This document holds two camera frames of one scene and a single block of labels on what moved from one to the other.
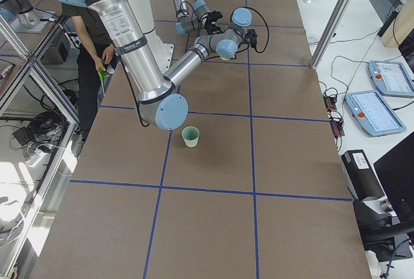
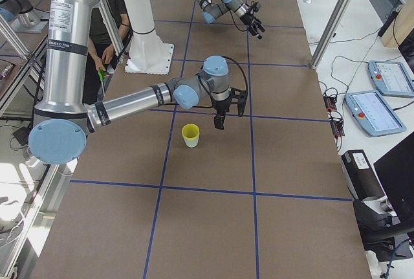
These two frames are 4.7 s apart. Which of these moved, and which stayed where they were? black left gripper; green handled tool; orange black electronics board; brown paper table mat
Moved: black left gripper
Stayed: green handled tool; orange black electronics board; brown paper table mat
